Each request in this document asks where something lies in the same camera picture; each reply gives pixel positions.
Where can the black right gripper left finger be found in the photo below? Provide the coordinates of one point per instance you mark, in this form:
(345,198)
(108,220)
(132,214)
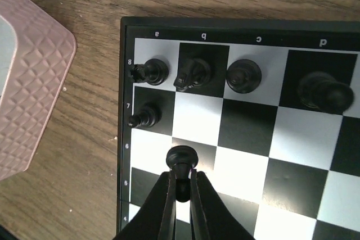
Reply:
(156,219)

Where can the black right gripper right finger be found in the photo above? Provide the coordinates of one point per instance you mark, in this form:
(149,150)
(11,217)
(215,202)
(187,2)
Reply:
(210,219)

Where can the black chess pawn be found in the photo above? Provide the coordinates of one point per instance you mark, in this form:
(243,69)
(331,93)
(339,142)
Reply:
(182,160)
(146,117)

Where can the black chess piece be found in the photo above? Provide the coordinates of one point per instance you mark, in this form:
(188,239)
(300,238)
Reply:
(321,91)
(192,73)
(243,76)

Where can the black chess rook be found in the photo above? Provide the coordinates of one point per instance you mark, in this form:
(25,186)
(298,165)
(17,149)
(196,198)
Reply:
(153,72)

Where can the black and silver chessboard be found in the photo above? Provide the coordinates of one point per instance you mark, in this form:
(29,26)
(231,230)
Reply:
(283,170)

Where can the pink tray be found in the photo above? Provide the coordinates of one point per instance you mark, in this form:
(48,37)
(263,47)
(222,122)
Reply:
(36,54)

